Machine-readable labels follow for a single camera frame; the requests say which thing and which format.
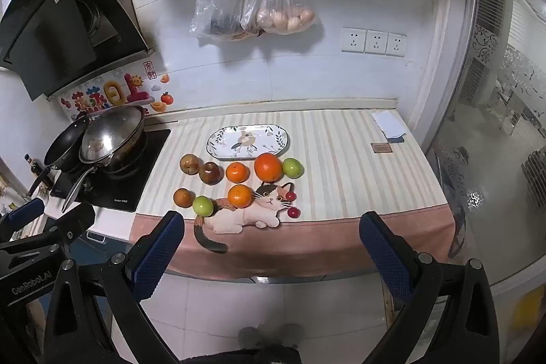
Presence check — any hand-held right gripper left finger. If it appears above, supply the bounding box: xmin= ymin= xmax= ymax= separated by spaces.
xmin=43 ymin=210 xmax=185 ymax=364

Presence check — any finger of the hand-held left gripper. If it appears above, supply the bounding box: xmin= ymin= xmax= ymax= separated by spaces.
xmin=0 ymin=203 xmax=95 ymax=260
xmin=0 ymin=200 xmax=45 ymax=239

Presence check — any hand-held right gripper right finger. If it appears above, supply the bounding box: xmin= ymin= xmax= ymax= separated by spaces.
xmin=359 ymin=212 xmax=500 ymax=364

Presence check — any small green apple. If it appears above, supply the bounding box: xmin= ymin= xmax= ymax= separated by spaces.
xmin=192 ymin=195 xmax=214 ymax=217

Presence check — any brown red apple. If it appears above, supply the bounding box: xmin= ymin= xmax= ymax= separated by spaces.
xmin=199 ymin=161 xmax=221 ymax=186
xmin=179 ymin=154 xmax=199 ymax=176

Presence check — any small orange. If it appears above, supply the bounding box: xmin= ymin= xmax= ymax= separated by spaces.
xmin=225 ymin=161 xmax=250 ymax=183
xmin=227 ymin=184 xmax=253 ymax=209

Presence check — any large green apple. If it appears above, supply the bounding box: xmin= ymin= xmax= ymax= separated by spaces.
xmin=282 ymin=158 xmax=304 ymax=179

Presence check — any clear glass fruit tray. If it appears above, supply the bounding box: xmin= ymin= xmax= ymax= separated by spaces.
xmin=207 ymin=125 xmax=291 ymax=159

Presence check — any large orange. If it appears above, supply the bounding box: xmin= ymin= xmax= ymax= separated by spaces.
xmin=254 ymin=153 xmax=283 ymax=183

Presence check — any dark sauce bottle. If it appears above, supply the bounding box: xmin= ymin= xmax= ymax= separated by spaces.
xmin=23 ymin=153 xmax=45 ymax=177

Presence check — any black frying pan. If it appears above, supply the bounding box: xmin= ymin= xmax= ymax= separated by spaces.
xmin=29 ymin=114 xmax=92 ymax=196

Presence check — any striped cat print tablecloth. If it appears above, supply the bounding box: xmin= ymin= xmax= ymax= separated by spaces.
xmin=129 ymin=108 xmax=456 ymax=283

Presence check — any black glass cooktop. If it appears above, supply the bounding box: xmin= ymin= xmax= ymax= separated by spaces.
xmin=50 ymin=127 xmax=171 ymax=213

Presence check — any steel wok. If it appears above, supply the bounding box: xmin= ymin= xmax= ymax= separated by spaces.
xmin=62 ymin=105 xmax=148 ymax=213

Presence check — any white folded paper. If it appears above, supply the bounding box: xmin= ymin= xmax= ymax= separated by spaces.
xmin=371 ymin=110 xmax=408 ymax=141

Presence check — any frosted glass sliding door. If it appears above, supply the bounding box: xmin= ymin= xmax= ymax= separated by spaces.
xmin=409 ymin=0 xmax=546 ymax=305

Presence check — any black range hood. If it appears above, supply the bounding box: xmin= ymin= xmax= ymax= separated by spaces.
xmin=0 ymin=0 xmax=156 ymax=102

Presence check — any group of colourful wall stickers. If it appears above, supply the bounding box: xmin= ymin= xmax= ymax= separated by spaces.
xmin=60 ymin=59 xmax=173 ymax=121

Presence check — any white wall socket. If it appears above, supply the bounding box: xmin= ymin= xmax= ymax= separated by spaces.
xmin=366 ymin=30 xmax=388 ymax=54
xmin=386 ymin=32 xmax=408 ymax=57
xmin=341 ymin=27 xmax=367 ymax=53

